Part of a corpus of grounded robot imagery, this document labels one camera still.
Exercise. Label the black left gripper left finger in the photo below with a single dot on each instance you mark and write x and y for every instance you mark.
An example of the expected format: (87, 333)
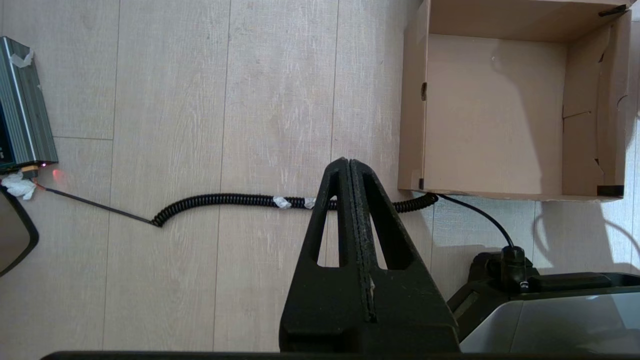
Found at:
(320, 310)

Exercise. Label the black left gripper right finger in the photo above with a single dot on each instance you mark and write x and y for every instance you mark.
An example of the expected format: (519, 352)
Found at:
(410, 310)

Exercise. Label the brown cardboard shoe box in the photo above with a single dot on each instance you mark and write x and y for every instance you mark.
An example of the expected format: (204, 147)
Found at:
(490, 115)

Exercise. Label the black grey robot base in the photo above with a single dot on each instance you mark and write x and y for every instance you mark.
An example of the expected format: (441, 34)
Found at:
(550, 320)

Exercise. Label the white crumpled tissue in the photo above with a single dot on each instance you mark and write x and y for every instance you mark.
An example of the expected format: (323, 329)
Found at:
(19, 186)

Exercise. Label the grey metal power inverter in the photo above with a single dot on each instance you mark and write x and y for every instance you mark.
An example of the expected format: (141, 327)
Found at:
(22, 110)

